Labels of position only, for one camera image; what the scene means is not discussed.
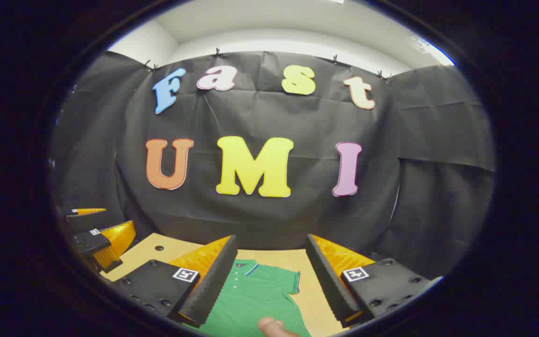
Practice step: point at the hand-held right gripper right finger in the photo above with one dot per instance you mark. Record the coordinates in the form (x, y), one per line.
(330, 281)

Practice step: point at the black backdrop cloth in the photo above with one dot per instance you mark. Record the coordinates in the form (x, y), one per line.
(260, 117)

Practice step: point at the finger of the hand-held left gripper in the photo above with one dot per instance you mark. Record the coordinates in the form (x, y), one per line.
(87, 211)
(115, 238)

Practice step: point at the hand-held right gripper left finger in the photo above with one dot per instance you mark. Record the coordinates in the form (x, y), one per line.
(213, 281)

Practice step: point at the green T-shirt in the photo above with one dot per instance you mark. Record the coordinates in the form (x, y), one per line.
(251, 299)

